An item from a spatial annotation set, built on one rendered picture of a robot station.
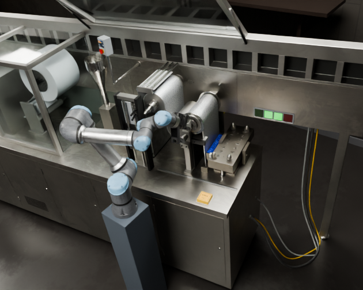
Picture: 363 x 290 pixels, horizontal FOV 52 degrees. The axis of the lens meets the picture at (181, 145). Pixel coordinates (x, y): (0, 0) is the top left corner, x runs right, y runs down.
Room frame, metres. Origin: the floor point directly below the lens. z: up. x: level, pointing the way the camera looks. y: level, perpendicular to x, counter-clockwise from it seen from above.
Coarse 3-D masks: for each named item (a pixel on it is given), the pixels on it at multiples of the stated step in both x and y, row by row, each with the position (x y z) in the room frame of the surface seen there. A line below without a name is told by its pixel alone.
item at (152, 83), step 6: (162, 66) 2.18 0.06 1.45; (168, 66) 2.17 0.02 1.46; (174, 66) 2.16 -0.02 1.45; (156, 72) 2.11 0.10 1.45; (162, 72) 2.10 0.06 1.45; (168, 72) 2.09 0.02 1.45; (150, 78) 2.04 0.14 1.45; (156, 78) 2.03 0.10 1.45; (162, 78) 2.03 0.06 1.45; (144, 84) 1.98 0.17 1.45; (150, 84) 1.97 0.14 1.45; (156, 84) 1.96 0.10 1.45; (138, 90) 1.95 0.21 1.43; (144, 90) 1.92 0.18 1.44; (150, 90) 1.90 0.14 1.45
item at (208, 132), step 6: (216, 114) 1.94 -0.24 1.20; (216, 120) 1.94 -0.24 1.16; (210, 126) 1.86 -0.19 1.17; (216, 126) 1.94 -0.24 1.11; (204, 132) 1.78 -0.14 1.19; (210, 132) 1.86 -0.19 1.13; (216, 132) 1.93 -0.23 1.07; (210, 138) 1.85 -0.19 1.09; (216, 138) 1.93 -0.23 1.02; (210, 144) 1.85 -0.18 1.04; (204, 150) 1.77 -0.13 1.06
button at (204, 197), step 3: (201, 192) 1.56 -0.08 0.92; (204, 192) 1.55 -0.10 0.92; (201, 195) 1.53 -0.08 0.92; (204, 195) 1.53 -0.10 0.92; (207, 195) 1.53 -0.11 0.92; (210, 195) 1.52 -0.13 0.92; (198, 198) 1.51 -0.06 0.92; (201, 198) 1.51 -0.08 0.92; (204, 198) 1.51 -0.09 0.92; (207, 198) 1.50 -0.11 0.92; (210, 198) 1.51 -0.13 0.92; (198, 201) 1.50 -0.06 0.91; (201, 201) 1.49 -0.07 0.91; (204, 201) 1.48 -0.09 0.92; (207, 201) 1.48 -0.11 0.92; (207, 204) 1.47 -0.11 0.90
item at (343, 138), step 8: (344, 136) 1.80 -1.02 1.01; (344, 144) 1.80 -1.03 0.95; (336, 152) 1.82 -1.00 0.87; (344, 152) 1.79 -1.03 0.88; (336, 160) 1.81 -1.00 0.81; (344, 160) 1.81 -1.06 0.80; (336, 168) 1.81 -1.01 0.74; (336, 176) 1.80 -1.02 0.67; (336, 184) 1.80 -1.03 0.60; (328, 192) 1.82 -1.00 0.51; (336, 192) 1.79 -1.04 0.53; (328, 200) 1.81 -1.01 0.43; (328, 208) 1.81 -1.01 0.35; (328, 216) 1.80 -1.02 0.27; (328, 224) 1.79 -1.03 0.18; (320, 232) 1.82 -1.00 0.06
